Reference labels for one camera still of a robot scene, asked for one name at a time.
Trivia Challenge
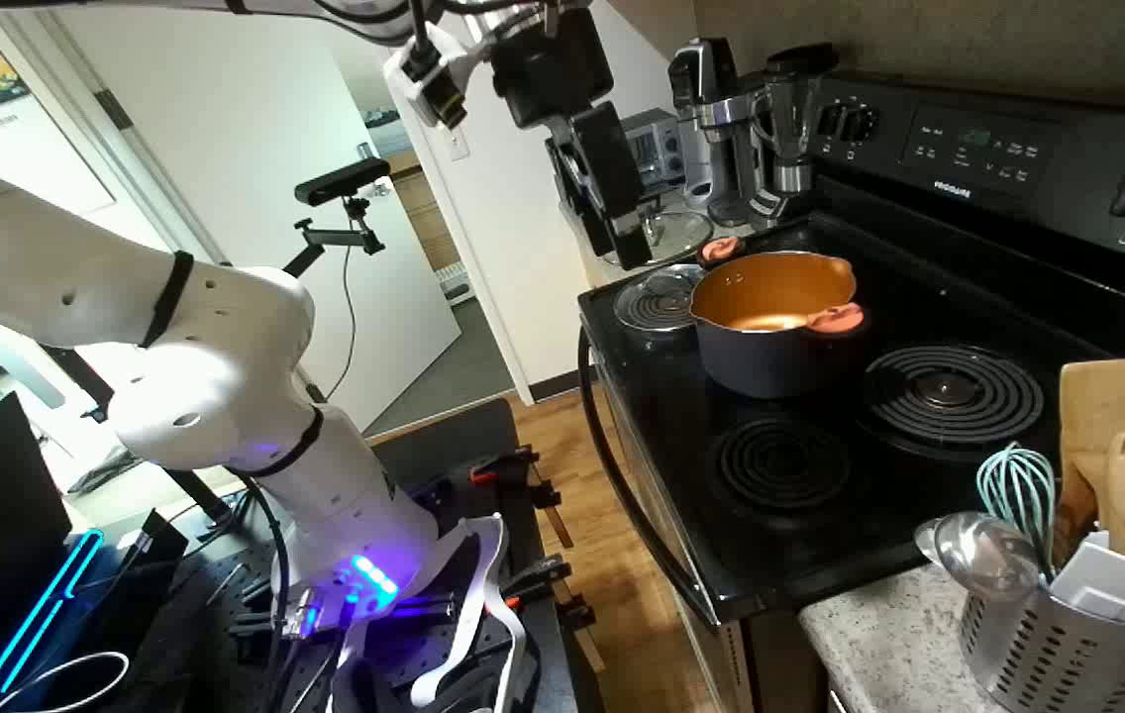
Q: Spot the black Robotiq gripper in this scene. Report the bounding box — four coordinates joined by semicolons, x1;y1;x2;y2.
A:
487;4;658;274

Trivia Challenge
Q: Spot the glass lid with metal handle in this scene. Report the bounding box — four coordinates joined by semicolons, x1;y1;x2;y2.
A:
610;259;713;340

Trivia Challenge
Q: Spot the glass lid with knob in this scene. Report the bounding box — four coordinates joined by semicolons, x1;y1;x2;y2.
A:
644;195;720;264

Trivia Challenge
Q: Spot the grey pot with orange interior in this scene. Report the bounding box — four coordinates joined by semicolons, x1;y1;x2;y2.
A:
686;239;870;403

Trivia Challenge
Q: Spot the black electric stove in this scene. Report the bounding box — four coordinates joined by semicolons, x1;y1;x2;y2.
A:
575;74;1125;713

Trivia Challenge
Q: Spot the black orange clamp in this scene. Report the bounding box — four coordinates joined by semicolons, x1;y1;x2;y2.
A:
500;550;598;635
467;442;567;509

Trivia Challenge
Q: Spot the black robot cart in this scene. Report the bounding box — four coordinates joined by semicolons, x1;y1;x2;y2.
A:
100;393;586;713

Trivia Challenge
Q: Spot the small black coil burner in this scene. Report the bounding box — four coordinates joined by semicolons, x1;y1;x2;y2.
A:
709;410;855;515

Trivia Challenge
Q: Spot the large black coil burner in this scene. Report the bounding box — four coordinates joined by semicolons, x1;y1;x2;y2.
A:
860;340;1048;450

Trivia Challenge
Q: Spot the white VR headset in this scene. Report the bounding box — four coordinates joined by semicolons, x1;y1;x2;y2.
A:
409;509;540;710

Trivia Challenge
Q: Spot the teal whisk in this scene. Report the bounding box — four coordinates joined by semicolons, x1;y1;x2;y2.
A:
975;438;1061;574

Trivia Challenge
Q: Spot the metal ladle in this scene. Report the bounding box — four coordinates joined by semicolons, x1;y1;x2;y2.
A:
909;509;1048;607

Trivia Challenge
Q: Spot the white plastic spatula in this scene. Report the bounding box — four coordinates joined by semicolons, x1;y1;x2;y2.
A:
1048;532;1125;630

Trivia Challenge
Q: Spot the perforated metal utensil holder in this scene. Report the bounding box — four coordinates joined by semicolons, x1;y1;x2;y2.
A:
956;577;1125;713

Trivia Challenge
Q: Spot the black oven door handle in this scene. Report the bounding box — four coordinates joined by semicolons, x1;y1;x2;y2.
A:
575;325;724;624

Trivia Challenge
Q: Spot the black stereo camera bar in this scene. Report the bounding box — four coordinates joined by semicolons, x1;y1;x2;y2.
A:
291;153;392;210

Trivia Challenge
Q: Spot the colourful wall picture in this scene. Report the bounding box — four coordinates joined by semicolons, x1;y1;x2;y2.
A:
0;24;34;116

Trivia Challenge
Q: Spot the white cable loop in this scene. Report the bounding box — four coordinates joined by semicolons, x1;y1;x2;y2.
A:
0;644;138;713

